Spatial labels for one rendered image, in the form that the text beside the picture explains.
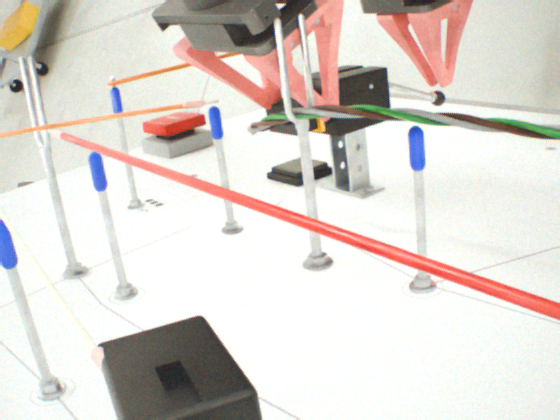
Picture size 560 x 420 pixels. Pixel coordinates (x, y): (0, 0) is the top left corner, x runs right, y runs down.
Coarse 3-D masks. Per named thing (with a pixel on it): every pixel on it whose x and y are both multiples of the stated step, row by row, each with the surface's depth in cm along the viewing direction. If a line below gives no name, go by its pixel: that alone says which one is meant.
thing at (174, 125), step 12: (156, 120) 66; (168, 120) 65; (180, 120) 64; (192, 120) 64; (204, 120) 65; (144, 132) 66; (156, 132) 64; (168, 132) 63; (180, 132) 64; (192, 132) 66
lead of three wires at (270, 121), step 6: (294, 108) 34; (300, 108) 33; (276, 114) 35; (282, 114) 34; (300, 114) 33; (264, 120) 36; (270, 120) 35; (276, 120) 35; (282, 120) 35; (288, 120) 34; (252, 126) 38; (258, 126) 37; (264, 126) 36; (270, 126) 42; (252, 132) 38
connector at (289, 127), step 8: (272, 104) 43; (280, 104) 42; (296, 104) 42; (272, 112) 43; (280, 112) 42; (312, 120) 42; (328, 120) 43; (272, 128) 44; (280, 128) 43; (288, 128) 42; (312, 128) 42
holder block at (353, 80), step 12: (348, 72) 44; (360, 72) 44; (372, 72) 44; (384, 72) 45; (348, 84) 43; (360, 84) 44; (384, 84) 45; (348, 96) 43; (360, 96) 44; (372, 96) 45; (384, 96) 45; (336, 120) 43; (348, 120) 44; (360, 120) 44; (372, 120) 45; (324, 132) 44; (336, 132) 43; (348, 132) 44
